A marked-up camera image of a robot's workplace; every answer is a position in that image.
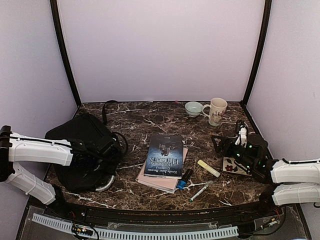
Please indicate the cream floral mug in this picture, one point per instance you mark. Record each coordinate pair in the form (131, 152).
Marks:
(217, 109)

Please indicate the black student bag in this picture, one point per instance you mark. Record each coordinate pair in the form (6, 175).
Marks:
(87, 127)

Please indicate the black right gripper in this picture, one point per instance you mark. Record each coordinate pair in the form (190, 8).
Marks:
(229, 141)

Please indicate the white slotted cable duct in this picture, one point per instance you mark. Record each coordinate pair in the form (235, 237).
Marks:
(119, 231)

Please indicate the white pen green tip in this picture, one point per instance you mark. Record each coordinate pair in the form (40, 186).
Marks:
(208, 184)

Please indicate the black marker blue cap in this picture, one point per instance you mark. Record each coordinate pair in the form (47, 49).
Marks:
(183, 181)

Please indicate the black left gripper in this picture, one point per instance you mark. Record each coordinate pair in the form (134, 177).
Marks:
(111, 167)

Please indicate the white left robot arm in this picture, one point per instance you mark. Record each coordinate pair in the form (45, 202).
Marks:
(16, 148)

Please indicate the right black frame post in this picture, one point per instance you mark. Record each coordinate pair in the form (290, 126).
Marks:
(258, 53)

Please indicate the left black frame post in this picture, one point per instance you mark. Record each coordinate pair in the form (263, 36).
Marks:
(63, 51)

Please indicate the black front rail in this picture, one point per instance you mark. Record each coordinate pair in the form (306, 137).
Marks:
(224, 215)

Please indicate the pink notebook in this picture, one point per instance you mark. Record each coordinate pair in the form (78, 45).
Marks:
(165, 184)

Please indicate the dark blue Wuthering Heights book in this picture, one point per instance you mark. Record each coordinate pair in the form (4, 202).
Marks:
(165, 157)

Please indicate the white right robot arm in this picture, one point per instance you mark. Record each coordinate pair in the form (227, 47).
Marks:
(288, 182)

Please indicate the black frame post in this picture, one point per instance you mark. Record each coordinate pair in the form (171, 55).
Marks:
(258, 53)
(63, 51)

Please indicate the small circuit board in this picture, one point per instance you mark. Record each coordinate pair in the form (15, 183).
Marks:
(81, 231)

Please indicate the yellow highlighter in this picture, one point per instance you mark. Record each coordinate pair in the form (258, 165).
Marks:
(208, 168)

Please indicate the small celadon bowl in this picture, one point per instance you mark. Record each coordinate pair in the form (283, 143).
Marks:
(193, 108)

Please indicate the floral square plate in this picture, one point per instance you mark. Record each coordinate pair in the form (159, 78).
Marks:
(230, 166)

